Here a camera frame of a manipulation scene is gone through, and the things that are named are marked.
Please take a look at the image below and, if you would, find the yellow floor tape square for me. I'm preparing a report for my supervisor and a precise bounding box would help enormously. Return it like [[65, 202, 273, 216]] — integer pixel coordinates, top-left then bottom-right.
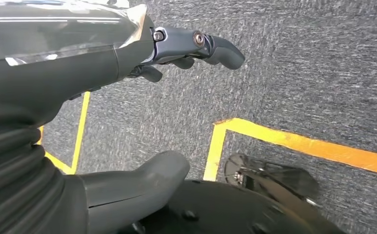
[[202, 117, 377, 182], [35, 91, 92, 176]]

